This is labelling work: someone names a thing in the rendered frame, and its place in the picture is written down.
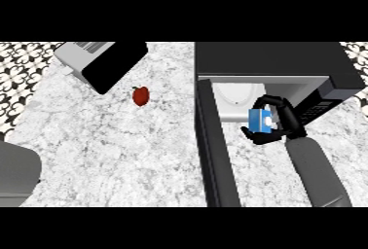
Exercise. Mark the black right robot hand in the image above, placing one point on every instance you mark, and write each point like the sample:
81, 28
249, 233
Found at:
289, 120

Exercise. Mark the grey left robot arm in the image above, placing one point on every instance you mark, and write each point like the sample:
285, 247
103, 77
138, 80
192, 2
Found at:
17, 175

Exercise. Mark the blue milk carton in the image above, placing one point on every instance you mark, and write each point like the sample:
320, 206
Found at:
261, 121

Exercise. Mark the dark grey microwave door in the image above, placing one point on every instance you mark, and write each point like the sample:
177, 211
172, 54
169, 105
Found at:
217, 146

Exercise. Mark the grey and black toaster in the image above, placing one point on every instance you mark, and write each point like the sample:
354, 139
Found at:
103, 63

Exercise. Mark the black microwave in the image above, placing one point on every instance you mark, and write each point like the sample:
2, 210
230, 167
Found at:
279, 69

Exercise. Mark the red apple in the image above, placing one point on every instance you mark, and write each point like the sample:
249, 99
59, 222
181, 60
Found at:
141, 96

